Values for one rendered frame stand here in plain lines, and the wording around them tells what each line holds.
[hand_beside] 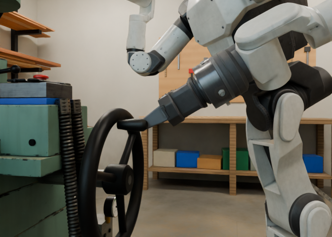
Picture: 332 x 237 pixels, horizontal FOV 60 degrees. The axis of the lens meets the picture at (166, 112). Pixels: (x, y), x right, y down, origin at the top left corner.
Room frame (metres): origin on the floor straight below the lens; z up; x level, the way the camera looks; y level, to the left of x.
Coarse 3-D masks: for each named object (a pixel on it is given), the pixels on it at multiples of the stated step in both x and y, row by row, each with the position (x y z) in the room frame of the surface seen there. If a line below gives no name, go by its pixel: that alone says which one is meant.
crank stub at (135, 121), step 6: (120, 120) 0.55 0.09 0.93; (126, 120) 0.54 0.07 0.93; (132, 120) 0.54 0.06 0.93; (138, 120) 0.54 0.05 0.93; (144, 120) 0.54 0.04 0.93; (120, 126) 0.54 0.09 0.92; (126, 126) 0.54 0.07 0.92; (132, 126) 0.53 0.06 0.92; (138, 126) 0.53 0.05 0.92; (144, 126) 0.53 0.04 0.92
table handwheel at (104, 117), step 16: (112, 112) 0.54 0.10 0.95; (128, 112) 0.61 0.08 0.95; (96, 128) 0.49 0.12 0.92; (96, 144) 0.47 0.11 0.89; (128, 144) 0.64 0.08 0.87; (96, 160) 0.46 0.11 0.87; (48, 176) 0.60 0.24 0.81; (80, 176) 0.45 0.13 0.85; (96, 176) 0.46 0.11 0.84; (112, 176) 0.53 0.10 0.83; (128, 176) 0.57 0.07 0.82; (80, 192) 0.44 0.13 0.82; (112, 192) 0.56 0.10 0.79; (128, 192) 0.57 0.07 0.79; (80, 208) 0.44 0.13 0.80; (128, 208) 0.66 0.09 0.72; (80, 224) 0.45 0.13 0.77; (96, 224) 0.46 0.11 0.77; (128, 224) 0.62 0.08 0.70
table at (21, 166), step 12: (0, 156) 0.50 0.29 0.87; (12, 156) 0.50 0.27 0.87; (24, 156) 0.50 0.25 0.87; (60, 156) 0.52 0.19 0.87; (0, 168) 0.48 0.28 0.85; (12, 168) 0.48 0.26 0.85; (24, 168) 0.47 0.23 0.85; (36, 168) 0.47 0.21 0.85; (48, 168) 0.49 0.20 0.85; (60, 168) 0.52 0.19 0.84
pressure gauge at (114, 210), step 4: (108, 196) 0.86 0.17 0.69; (112, 196) 0.86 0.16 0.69; (108, 200) 0.84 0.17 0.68; (112, 200) 0.84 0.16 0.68; (104, 204) 0.84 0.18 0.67; (108, 204) 0.84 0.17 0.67; (112, 204) 0.83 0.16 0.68; (116, 204) 0.86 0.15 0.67; (104, 208) 0.83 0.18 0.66; (108, 208) 0.83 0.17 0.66; (112, 208) 0.83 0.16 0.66; (116, 208) 0.86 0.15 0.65; (104, 212) 0.84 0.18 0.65; (108, 212) 0.83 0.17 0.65; (112, 212) 0.83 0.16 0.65; (116, 212) 0.86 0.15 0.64; (108, 216) 0.84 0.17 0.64; (112, 216) 0.84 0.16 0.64; (116, 216) 0.86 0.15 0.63; (108, 220) 0.86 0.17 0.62
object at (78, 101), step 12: (60, 108) 0.51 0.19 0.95; (72, 108) 0.55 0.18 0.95; (60, 120) 0.52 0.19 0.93; (72, 120) 0.56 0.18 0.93; (60, 132) 0.52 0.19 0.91; (72, 144) 0.53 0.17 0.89; (84, 144) 0.57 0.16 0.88; (72, 156) 0.52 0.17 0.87; (72, 168) 0.52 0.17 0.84; (72, 180) 0.52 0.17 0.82; (72, 192) 0.52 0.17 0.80; (72, 204) 0.52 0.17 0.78; (72, 216) 0.52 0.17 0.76; (72, 228) 0.53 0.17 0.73
